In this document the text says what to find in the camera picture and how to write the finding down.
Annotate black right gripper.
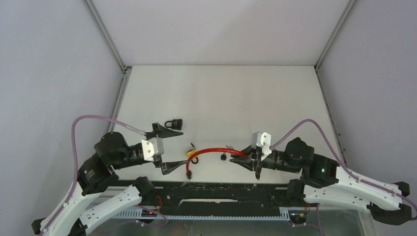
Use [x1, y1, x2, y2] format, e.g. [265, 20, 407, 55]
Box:
[229, 144, 301, 174]

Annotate black key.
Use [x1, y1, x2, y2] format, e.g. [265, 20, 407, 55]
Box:
[220, 153, 227, 161]

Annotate yellow padlock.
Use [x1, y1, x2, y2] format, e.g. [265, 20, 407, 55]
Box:
[186, 143, 199, 164]

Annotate black padlock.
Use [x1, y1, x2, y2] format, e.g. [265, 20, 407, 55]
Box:
[164, 119, 183, 130]

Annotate red cable lock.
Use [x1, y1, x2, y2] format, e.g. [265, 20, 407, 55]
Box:
[185, 147, 246, 179]

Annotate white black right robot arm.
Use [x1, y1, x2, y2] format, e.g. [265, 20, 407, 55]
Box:
[230, 138, 413, 226]

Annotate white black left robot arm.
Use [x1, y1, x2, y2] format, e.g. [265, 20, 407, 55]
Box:
[31, 123, 186, 236]

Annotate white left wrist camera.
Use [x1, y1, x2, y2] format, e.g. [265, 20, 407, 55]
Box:
[141, 139, 154, 162]

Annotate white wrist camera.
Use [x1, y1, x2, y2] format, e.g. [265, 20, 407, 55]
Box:
[141, 139, 154, 162]
[251, 131, 271, 156]

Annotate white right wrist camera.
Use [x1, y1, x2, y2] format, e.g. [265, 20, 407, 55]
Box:
[251, 131, 271, 156]

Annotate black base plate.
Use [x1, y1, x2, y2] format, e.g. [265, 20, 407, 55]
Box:
[123, 180, 323, 220]

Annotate aluminium frame rail right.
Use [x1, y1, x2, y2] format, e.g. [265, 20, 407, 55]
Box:
[314, 0, 375, 236]

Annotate aluminium frame rail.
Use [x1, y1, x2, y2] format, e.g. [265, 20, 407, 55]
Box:
[314, 0, 375, 236]
[65, 0, 126, 123]

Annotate aluminium frame rail left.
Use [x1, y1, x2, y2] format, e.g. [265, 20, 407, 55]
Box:
[65, 0, 126, 123]

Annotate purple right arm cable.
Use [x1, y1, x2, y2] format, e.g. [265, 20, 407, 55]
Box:
[270, 118, 417, 219]

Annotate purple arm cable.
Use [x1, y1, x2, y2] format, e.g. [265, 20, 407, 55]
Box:
[38, 115, 147, 236]
[270, 118, 417, 219]

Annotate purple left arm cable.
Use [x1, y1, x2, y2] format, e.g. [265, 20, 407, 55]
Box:
[38, 115, 147, 236]

